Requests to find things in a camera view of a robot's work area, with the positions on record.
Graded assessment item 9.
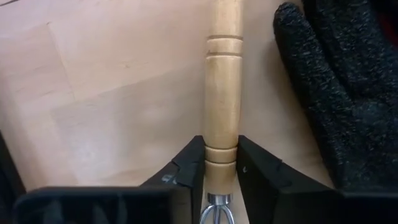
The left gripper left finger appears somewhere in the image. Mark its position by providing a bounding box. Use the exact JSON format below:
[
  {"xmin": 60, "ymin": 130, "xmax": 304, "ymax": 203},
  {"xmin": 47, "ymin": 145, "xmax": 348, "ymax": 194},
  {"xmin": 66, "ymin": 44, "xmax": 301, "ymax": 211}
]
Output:
[{"xmin": 139, "ymin": 135, "xmax": 206, "ymax": 224}]

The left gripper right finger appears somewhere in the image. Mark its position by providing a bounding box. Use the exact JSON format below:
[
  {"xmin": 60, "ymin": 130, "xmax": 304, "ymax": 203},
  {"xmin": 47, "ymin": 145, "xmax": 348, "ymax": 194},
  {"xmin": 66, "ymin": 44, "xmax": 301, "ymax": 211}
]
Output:
[{"xmin": 236, "ymin": 135, "xmax": 343, "ymax": 224}]

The red black gardening glove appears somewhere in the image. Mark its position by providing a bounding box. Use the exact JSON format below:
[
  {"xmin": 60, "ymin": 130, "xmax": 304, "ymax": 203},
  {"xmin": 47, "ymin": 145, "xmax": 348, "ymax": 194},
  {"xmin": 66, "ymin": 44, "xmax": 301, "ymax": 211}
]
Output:
[{"xmin": 272, "ymin": 0, "xmax": 398, "ymax": 191}]

